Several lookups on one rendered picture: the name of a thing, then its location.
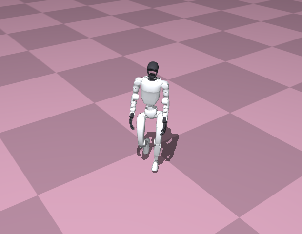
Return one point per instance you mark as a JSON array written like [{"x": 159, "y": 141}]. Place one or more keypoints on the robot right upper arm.
[{"x": 136, "y": 87}]

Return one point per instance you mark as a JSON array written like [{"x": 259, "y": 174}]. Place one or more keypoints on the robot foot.
[
  {"x": 146, "y": 149},
  {"x": 155, "y": 166}
]

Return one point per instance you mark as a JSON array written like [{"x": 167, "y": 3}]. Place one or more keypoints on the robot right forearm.
[{"x": 133, "y": 105}]

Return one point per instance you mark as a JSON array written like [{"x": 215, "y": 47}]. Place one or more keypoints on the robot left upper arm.
[{"x": 165, "y": 86}]

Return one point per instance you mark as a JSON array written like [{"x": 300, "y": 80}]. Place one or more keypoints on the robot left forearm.
[{"x": 165, "y": 110}]

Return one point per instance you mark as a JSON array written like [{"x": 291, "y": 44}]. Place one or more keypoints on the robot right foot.
[{"x": 146, "y": 149}]

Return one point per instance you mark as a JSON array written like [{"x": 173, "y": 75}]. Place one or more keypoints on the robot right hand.
[{"x": 130, "y": 120}]

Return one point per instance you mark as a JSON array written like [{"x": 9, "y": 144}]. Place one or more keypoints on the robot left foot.
[{"x": 155, "y": 166}]

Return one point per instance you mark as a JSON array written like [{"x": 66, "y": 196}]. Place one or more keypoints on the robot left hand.
[{"x": 164, "y": 125}]

